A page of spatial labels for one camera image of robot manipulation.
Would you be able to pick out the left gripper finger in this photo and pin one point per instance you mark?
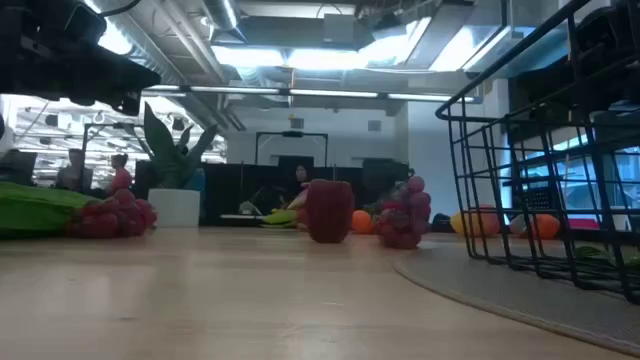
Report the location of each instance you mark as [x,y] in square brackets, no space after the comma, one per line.
[127,75]
[120,102]

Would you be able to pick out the red grape bunch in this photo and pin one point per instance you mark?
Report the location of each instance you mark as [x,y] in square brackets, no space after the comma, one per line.
[110,220]

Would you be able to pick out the pink dragon fruit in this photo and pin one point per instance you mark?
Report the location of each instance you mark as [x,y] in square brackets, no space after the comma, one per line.
[280,218]

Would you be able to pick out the red-yellow mango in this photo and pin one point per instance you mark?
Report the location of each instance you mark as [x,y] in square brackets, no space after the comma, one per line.
[481,225]

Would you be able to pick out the dark red apple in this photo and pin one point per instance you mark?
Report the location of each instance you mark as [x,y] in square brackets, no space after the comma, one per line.
[329,212]

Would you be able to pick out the purple-red grape bunch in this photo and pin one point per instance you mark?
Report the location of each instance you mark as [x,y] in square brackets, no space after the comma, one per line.
[405,220]

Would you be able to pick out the person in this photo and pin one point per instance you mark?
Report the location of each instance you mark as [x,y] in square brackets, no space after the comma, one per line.
[75,175]
[121,179]
[301,174]

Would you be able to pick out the dark monitor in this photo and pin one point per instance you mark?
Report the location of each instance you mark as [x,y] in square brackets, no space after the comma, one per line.
[17,167]

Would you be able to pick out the green plant in white pot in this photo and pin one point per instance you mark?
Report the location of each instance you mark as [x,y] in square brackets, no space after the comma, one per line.
[174,207]

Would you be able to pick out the black room partition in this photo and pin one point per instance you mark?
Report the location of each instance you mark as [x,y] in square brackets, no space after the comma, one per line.
[225,190]

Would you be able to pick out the green leafy vegetable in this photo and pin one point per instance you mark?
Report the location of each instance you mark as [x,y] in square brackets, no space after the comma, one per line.
[35,210]

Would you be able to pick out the background work table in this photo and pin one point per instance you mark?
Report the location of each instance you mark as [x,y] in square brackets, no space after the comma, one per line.
[240,217]

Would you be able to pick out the small background plant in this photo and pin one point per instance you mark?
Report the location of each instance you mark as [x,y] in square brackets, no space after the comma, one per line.
[248,208]

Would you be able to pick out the long ceiling light strip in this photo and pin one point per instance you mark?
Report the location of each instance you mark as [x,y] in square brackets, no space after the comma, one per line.
[330,93]

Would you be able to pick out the grey ceiling unit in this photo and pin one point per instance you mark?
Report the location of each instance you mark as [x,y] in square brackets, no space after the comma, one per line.
[340,30]

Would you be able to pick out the round grey placemat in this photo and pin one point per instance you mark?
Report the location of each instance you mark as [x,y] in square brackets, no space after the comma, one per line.
[450,280]

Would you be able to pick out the silver ventilation duct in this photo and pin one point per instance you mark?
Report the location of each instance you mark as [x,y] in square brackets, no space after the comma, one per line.
[222,12]

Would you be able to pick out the black stand frame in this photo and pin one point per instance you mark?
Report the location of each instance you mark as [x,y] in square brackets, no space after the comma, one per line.
[292,134]

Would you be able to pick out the grey wall vent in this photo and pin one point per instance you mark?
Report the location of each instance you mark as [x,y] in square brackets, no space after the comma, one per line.
[296,123]
[374,125]

